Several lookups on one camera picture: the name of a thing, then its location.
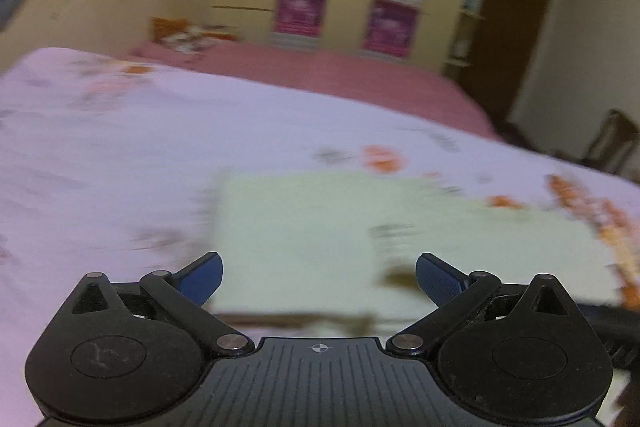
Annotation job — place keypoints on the wooden chair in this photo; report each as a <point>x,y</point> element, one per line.
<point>612,139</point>

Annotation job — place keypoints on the pink bed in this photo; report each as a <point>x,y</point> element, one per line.
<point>350,72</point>

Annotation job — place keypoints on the magenta wardrobe poster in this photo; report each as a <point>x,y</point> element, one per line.
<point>390,28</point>
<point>300,9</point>

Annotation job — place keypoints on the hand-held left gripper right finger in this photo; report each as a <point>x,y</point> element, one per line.
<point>438,281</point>

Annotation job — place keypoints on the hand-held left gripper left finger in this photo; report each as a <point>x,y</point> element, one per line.
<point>202,281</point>

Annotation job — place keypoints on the white small garment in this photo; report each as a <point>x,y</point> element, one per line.
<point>320,232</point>

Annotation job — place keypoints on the cream corner shelf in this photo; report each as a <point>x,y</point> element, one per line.
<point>467,7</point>

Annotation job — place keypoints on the dark wooden door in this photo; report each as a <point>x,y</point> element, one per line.
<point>505,37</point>

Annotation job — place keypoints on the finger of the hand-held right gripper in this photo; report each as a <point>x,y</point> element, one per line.
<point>622,332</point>

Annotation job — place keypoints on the orange patterned pillow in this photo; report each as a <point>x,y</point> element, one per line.
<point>187,36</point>

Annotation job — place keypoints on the cream arched headboard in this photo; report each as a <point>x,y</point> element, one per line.
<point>90,7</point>

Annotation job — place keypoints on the floral printed blanket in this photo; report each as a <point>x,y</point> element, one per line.
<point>125,147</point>

